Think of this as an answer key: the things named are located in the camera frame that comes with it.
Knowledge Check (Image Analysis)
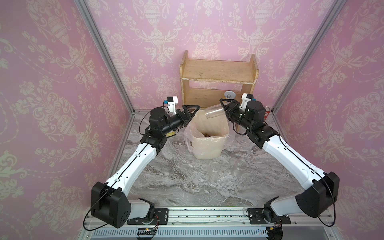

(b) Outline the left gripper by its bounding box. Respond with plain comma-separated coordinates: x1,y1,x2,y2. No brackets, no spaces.
160,105,200,137

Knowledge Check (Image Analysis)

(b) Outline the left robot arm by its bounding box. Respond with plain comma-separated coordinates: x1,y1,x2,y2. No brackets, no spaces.
87,105,200,229

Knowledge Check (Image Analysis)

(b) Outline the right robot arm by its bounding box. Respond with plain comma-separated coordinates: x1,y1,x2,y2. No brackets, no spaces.
220,98,340,224

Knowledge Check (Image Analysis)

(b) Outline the yellow can on shelf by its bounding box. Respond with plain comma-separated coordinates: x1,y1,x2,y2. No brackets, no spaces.
224,91,236,100

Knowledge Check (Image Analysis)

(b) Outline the yellow can on floor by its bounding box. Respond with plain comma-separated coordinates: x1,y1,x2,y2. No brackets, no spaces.
166,131,177,138

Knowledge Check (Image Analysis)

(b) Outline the wooden two-tier shelf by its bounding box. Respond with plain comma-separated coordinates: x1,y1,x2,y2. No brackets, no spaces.
180,51,259,109

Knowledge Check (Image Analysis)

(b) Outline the red cola can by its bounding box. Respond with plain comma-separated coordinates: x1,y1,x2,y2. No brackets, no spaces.
264,106,271,120

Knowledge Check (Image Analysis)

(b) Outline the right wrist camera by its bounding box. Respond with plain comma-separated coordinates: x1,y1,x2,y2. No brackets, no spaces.
240,93,254,112

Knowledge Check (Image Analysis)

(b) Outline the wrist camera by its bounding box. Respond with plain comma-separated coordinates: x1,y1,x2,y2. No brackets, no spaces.
164,96,179,115
240,93,254,112

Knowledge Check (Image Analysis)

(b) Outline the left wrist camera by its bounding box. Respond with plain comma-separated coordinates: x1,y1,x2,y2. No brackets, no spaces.
164,96,179,115

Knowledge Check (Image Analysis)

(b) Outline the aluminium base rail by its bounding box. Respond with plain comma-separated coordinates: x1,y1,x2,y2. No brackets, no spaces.
78,207,343,240

